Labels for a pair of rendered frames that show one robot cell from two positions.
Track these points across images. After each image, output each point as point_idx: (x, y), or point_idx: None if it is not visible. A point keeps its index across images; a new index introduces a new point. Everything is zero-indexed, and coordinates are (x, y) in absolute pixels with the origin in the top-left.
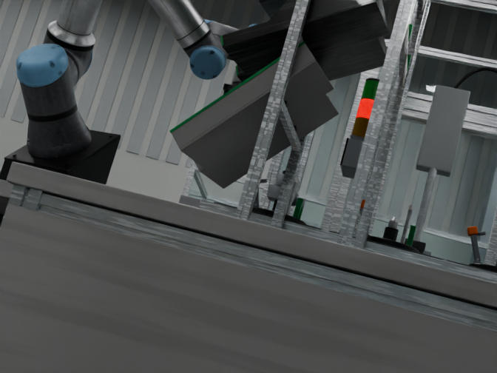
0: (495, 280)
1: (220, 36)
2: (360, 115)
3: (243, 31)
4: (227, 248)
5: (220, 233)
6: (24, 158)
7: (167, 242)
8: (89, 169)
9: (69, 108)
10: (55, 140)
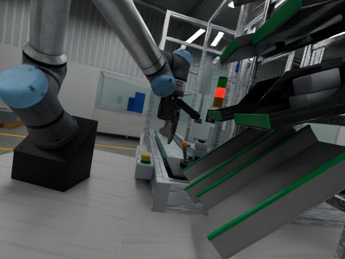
0: (321, 204)
1: (266, 116)
2: (218, 96)
3: (298, 110)
4: None
5: None
6: (30, 150)
7: None
8: (82, 151)
9: (58, 115)
10: (52, 138)
